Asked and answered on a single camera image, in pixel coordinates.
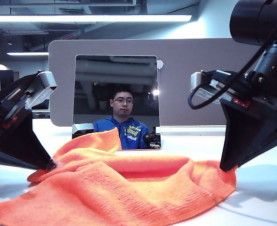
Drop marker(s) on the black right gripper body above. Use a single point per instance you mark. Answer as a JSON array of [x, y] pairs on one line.
[[261, 101]]

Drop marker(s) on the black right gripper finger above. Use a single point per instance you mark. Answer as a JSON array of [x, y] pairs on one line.
[[270, 148], [244, 134]]

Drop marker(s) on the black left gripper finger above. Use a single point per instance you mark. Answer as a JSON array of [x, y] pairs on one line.
[[23, 143], [9, 159]]

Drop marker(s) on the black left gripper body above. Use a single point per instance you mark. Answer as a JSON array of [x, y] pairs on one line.
[[9, 110]]

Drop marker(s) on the orange microfiber cloth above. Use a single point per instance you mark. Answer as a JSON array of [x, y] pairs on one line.
[[119, 193]]

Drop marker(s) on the rectangular standing mirror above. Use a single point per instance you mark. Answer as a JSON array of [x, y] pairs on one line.
[[116, 77]]

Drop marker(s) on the black office chair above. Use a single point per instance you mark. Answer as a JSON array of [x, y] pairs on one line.
[[6, 76]]

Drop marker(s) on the short ceiling light strip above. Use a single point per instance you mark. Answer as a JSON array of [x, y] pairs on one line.
[[27, 54]]

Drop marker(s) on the grey desk partition panel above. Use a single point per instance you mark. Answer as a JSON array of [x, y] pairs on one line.
[[181, 94]]

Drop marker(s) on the long ceiling light strip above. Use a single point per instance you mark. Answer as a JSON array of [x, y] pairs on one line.
[[89, 18]]

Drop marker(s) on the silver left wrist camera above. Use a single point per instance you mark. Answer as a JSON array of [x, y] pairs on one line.
[[40, 87]]

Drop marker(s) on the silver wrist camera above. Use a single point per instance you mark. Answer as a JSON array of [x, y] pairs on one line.
[[204, 87], [40, 87]]

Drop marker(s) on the white partition base rail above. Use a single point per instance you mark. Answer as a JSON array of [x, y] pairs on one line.
[[195, 128]]

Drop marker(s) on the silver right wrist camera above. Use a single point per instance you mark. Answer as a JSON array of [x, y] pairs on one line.
[[204, 87]]

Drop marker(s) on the white adhesive wall hook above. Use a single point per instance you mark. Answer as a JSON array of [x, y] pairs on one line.
[[160, 64]]

